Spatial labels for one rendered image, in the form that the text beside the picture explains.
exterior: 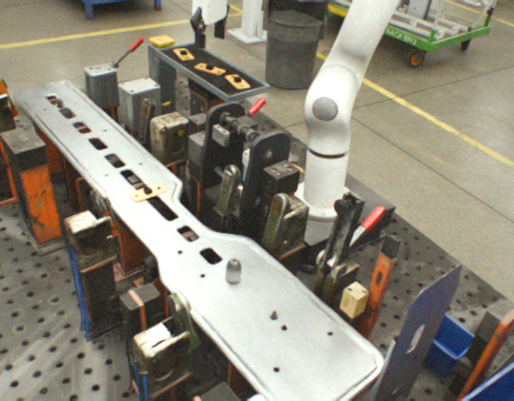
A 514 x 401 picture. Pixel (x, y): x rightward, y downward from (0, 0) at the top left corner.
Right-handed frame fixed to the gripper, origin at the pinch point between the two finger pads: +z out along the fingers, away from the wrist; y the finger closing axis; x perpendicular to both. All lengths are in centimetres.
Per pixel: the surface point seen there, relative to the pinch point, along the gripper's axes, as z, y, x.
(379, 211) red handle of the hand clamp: 10, 32, 62
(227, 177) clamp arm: 16.6, 31.9, 27.0
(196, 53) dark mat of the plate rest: 8.8, -7.9, -9.9
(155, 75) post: 19.6, -6.3, -24.7
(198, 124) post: 15.1, 17.9, 9.0
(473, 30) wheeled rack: 97, -408, 21
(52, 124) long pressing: 25, 29, -34
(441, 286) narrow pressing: -7, 65, 77
